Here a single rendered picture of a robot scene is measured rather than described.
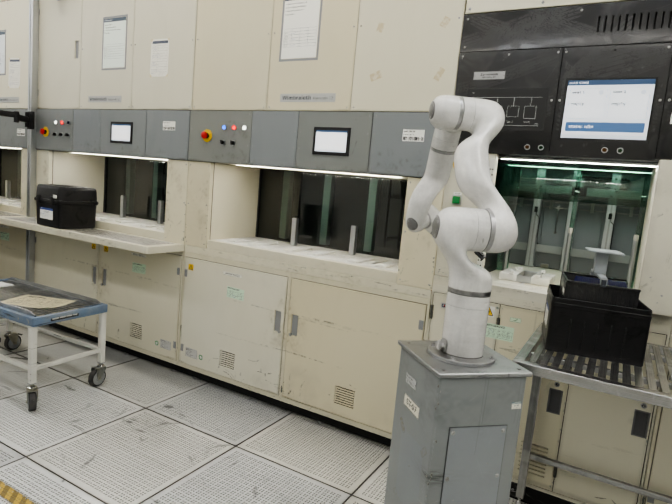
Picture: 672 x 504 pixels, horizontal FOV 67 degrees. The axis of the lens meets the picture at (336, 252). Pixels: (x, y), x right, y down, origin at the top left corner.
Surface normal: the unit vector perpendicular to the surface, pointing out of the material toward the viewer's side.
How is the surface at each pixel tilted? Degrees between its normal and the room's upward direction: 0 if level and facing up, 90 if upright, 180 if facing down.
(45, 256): 90
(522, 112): 90
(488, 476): 90
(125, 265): 90
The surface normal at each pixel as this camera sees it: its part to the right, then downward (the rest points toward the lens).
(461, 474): 0.26, 0.15
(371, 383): -0.49, 0.07
